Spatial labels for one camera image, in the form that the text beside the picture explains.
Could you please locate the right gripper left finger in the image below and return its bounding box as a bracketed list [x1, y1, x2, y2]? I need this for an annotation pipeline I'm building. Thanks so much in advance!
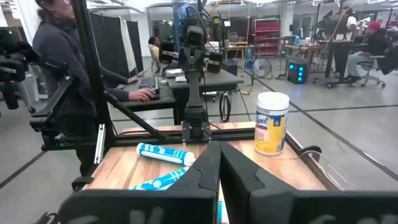
[57, 140, 222, 224]

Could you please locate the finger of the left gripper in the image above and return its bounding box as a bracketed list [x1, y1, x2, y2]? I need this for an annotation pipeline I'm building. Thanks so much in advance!
[206, 51, 224, 75]
[158, 40, 175, 65]

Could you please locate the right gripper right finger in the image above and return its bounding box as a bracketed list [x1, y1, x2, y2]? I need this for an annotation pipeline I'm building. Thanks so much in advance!
[220, 141, 398, 224]

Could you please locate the yellow Lysol wipes canister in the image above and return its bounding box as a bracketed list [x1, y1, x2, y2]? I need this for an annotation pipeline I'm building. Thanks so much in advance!
[254, 91, 290, 156]

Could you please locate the person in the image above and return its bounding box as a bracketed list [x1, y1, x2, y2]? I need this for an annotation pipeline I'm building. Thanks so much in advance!
[32, 0, 158, 177]
[147, 36, 161, 63]
[334, 6, 358, 75]
[345, 21, 389, 85]

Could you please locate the dark grey desk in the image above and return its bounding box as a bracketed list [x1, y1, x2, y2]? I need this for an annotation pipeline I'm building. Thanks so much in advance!
[119, 67, 245, 126]

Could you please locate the black computer keyboard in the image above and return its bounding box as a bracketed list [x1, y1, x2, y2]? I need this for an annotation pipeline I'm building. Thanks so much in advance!
[137, 77, 160, 93]

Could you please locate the round floor fan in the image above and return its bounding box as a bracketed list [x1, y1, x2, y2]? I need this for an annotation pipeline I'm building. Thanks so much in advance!
[251, 57, 274, 79]

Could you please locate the red storage shelf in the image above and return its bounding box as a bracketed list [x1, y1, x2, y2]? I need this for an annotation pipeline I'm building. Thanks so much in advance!
[253, 19, 282, 57]

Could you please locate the clear plastic bin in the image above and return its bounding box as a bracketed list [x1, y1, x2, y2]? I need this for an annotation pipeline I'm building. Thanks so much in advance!
[298, 149, 351, 190]

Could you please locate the computer tower with cyan lights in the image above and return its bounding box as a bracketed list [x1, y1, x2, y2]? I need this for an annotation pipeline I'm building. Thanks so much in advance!
[286, 58, 309, 85]

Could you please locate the wooden workbench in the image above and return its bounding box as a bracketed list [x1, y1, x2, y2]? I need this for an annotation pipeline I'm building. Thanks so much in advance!
[284, 43, 324, 68]

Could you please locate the black standing desk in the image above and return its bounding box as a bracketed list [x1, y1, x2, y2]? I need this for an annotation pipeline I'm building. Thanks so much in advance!
[312, 39, 369, 90]

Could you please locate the grey office chair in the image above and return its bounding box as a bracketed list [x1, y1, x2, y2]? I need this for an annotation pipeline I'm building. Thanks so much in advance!
[357, 55, 387, 88]

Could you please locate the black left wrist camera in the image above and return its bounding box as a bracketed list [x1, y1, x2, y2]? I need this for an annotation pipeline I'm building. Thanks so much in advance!
[185, 24, 205, 47]

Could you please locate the black coiled cable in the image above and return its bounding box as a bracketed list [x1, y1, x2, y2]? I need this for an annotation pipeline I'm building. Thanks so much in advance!
[218, 92, 233, 123]

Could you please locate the black aluminium table frame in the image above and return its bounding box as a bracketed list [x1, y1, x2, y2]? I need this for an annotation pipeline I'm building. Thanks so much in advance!
[40, 0, 323, 192]

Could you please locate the black metal bracket rig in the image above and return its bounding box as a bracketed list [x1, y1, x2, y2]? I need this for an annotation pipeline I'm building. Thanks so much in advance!
[0, 27, 75, 150]

